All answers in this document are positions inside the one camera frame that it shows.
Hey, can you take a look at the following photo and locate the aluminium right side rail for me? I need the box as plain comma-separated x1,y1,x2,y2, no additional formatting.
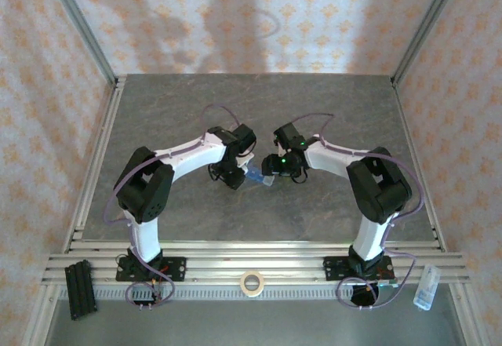
391,81,448,253

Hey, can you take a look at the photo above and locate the aluminium right corner post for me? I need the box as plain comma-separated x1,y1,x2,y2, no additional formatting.
391,0,467,86

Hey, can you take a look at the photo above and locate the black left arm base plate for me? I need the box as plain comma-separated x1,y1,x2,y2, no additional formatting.
115,257,187,283

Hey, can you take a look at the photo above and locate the aluminium corner post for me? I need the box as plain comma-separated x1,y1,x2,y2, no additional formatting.
41,0,118,86
391,0,467,86

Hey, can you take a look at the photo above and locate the clear plastic pill box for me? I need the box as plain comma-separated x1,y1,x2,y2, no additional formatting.
413,265,440,311

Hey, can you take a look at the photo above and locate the aluminium left corner post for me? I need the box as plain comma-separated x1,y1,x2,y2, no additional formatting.
41,0,118,86

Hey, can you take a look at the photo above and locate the grey slotted cable duct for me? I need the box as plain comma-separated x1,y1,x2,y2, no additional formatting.
54,285,452,302

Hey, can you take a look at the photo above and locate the black slotted bar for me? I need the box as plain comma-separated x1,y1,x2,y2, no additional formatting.
64,261,98,321

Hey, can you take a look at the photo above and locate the masking tape roll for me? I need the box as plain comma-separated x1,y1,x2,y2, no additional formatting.
239,270,266,297

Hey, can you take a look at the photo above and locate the blue pill organizer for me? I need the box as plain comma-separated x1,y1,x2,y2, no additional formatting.
243,166,276,188

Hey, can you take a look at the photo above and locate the aluminium rail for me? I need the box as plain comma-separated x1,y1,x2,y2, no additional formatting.
64,74,127,253
391,81,448,253

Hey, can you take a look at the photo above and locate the aluminium left side rail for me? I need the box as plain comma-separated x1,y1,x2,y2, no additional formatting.
64,74,127,253

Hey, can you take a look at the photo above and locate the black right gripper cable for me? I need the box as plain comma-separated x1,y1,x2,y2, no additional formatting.
292,164,310,184

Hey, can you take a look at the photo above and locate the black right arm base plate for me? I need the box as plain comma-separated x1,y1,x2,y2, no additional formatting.
323,255,395,282

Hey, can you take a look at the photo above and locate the aluminium base rail beam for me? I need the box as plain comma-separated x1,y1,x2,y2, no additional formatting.
41,239,471,286

